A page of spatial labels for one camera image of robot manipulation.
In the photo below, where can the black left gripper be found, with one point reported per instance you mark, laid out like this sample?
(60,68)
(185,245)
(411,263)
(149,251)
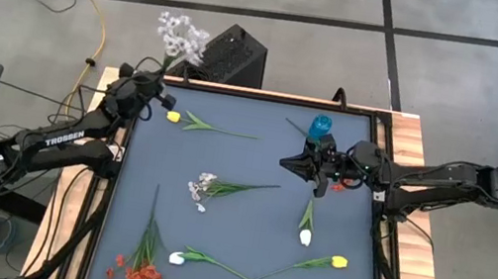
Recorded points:
(128,95)

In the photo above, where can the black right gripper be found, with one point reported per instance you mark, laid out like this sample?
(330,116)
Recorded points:
(328,159)

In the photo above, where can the yellow artificial tulip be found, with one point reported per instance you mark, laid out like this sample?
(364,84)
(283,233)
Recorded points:
(339,262)
(173,116)

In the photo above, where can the white blossom spray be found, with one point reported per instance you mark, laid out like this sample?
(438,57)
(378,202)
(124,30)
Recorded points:
(182,39)
(226,187)

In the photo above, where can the white artificial tulip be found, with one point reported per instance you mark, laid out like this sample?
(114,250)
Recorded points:
(176,258)
(305,237)

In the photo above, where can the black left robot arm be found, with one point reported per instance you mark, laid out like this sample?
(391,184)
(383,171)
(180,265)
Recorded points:
(64,137)

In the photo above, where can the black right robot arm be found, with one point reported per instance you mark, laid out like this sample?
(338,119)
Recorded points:
(447,186)

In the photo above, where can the blue cut-glass vase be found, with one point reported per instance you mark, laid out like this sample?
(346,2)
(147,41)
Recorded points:
(320,127)

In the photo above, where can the blue-grey table mat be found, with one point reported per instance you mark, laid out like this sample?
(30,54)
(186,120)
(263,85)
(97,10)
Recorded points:
(238,238)

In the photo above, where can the black table frame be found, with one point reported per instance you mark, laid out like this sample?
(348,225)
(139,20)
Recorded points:
(261,95)

